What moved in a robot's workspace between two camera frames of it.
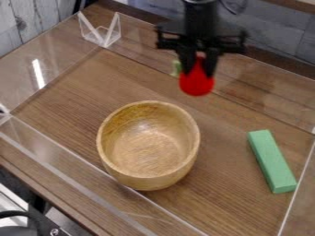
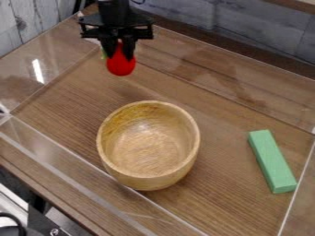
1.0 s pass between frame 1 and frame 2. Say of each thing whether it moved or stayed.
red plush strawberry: moved
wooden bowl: stayed
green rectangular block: stayed
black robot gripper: moved
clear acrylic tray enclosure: stayed
